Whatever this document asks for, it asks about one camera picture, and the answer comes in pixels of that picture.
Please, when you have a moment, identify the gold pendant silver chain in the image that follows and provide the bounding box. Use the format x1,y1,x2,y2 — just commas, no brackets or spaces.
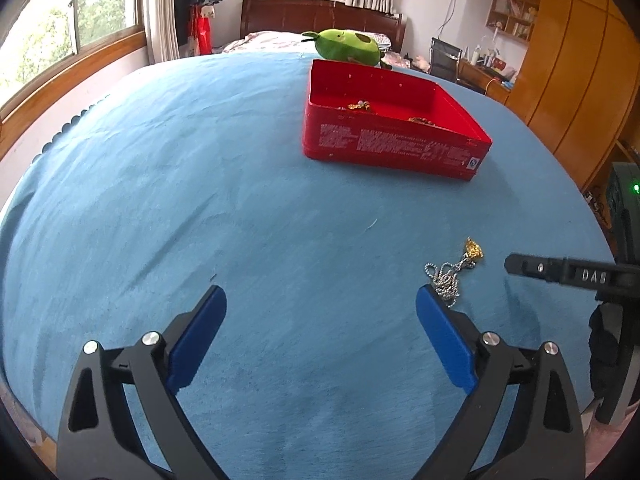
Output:
423,236,485,309

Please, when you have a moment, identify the black cord gold pendant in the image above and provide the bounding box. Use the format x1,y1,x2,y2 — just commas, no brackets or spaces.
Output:
347,101,371,110

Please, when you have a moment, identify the wooden wardrobe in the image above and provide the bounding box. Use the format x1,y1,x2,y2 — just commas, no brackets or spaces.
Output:
506,0,639,191

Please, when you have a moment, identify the wooden desk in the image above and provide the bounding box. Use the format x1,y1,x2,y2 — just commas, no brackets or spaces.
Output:
457,60,510,105

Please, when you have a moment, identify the black office chair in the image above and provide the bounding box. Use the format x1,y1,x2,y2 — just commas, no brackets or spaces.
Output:
430,38,462,82

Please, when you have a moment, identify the blue bed cover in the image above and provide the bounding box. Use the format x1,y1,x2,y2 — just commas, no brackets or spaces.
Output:
1,52,611,479

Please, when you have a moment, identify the red tin box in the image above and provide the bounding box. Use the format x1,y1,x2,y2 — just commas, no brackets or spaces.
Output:
302,58,492,181

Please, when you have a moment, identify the green avocado plush toy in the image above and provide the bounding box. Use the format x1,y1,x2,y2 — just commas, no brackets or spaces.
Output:
302,29,392,70

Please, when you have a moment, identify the wooden headboard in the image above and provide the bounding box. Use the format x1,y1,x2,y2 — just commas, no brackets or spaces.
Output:
240,0,406,52

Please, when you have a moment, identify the coat rack with clothes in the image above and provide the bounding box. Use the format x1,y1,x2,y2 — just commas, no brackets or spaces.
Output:
174,0,224,58

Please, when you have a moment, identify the wall bookshelf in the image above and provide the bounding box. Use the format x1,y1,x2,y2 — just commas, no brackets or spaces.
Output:
486,0,539,44

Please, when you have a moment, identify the wooden window frame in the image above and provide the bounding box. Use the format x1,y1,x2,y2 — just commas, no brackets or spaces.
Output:
1,0,146,154

